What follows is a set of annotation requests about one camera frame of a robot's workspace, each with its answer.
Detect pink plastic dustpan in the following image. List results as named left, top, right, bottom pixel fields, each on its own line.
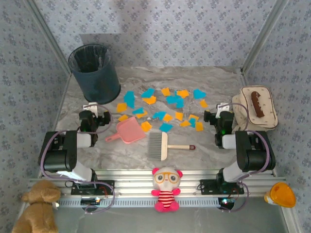
left=104, top=116, right=146, bottom=145

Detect large blue paper scrap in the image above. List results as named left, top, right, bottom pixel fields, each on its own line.
left=123, top=91, right=136, bottom=109

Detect cream hand brush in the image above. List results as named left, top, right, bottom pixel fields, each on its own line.
left=147, top=132, right=196, bottom=161

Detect dark blue trash bin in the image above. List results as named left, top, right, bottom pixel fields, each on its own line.
left=67, top=43, right=121, bottom=105

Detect pink striped plush doll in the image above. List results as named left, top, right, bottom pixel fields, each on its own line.
left=151, top=166, right=183, bottom=214

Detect black control board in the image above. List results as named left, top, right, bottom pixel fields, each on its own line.
left=218, top=197, right=236, bottom=211
left=81, top=197, right=102, bottom=211

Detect orange yellow plastic toy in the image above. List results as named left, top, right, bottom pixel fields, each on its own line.
left=264, top=182, right=296, bottom=209

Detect brown teddy bear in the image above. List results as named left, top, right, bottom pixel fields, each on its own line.
left=11, top=179, right=61, bottom=233

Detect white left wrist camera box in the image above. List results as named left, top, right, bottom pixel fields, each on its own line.
left=82, top=102, right=99, bottom=116

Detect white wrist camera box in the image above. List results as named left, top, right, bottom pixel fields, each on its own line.
left=217, top=102, right=231, bottom=114
left=82, top=102, right=99, bottom=116

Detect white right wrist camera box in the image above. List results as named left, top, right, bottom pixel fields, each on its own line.
left=217, top=102, right=231, bottom=114

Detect beige pouch brown handle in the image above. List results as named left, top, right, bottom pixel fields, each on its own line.
left=231, top=85, right=279, bottom=135

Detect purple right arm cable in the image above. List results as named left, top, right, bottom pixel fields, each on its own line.
left=220, top=103, right=271, bottom=213

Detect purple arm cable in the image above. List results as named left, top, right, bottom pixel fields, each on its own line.
left=220, top=103, right=271, bottom=213
left=39, top=104, right=116, bottom=215

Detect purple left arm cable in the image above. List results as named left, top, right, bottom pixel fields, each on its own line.
left=39, top=104, right=116, bottom=215

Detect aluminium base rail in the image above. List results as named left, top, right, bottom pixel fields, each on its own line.
left=28, top=169, right=287, bottom=199

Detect grey slotted cable duct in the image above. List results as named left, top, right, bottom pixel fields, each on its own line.
left=57, top=197, right=219, bottom=209

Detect aluminium frame post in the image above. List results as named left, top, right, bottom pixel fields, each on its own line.
left=240, top=0, right=290, bottom=73
left=25, top=0, right=73, bottom=77

